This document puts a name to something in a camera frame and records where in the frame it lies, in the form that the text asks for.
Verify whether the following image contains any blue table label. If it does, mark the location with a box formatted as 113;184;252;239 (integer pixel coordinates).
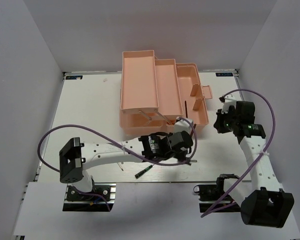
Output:
65;75;83;80
215;72;234;77

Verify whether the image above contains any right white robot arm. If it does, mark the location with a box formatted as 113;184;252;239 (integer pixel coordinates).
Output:
213;99;295;228

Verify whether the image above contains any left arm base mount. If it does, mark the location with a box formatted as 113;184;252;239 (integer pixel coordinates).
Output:
62;183;116;213

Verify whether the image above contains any right blue table label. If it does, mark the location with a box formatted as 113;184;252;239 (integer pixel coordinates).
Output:
215;72;234;77

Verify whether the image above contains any large dark hex key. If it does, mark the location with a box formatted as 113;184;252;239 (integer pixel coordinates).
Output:
190;123;197;137

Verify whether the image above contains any left blue table label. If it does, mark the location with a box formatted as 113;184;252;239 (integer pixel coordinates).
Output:
65;75;83;80

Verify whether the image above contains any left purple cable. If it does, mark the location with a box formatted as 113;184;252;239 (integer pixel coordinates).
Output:
37;116;198;211

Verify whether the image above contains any black green precision screwdriver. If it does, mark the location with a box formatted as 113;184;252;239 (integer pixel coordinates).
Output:
134;164;154;179

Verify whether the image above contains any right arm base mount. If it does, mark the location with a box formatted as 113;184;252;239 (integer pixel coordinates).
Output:
193;184;241;214

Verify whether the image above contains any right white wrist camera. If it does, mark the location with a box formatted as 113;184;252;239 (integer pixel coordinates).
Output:
219;94;237;114

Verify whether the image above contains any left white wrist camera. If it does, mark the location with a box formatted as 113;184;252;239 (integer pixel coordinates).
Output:
173;117;194;134

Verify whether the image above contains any pink plastic toolbox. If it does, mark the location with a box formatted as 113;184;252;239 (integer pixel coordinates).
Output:
119;50;213;135

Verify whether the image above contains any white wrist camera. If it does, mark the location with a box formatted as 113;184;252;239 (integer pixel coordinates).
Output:
173;117;194;134
219;94;237;114

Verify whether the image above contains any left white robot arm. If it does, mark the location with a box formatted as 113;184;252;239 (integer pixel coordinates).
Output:
59;131;194;200

